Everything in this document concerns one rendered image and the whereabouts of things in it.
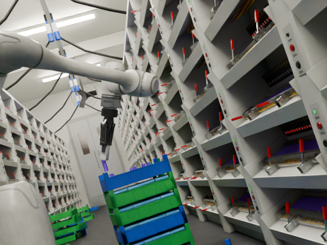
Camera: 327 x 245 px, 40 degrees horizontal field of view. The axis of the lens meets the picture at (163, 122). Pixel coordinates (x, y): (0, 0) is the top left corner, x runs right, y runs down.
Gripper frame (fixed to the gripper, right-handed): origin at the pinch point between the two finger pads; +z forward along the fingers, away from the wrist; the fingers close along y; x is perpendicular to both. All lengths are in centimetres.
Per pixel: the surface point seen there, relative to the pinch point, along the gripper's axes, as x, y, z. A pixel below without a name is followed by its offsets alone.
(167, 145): -13, -174, 4
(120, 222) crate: 14.6, 9.4, 27.8
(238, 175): 61, -1, 2
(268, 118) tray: 72, 54, -22
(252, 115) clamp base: 66, 39, -23
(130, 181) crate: 15.3, 4.7, 10.3
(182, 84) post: 23, -43, -38
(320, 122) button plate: 84, 84, -22
